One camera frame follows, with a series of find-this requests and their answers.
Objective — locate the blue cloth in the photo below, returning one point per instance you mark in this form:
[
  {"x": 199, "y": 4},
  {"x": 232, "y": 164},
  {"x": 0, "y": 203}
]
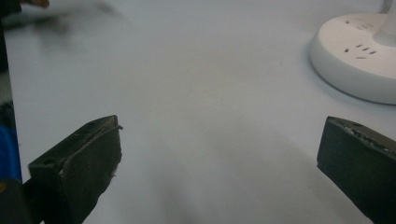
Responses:
[{"x": 8, "y": 152}]

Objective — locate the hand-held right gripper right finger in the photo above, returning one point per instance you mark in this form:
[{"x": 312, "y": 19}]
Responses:
[{"x": 358, "y": 161}]

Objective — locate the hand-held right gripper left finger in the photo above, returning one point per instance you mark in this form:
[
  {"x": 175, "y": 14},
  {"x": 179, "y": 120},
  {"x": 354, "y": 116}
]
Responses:
[{"x": 82, "y": 168}]

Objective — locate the white round power strip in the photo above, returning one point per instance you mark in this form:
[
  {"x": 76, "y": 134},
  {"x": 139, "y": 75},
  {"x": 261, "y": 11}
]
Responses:
[{"x": 351, "y": 56}]

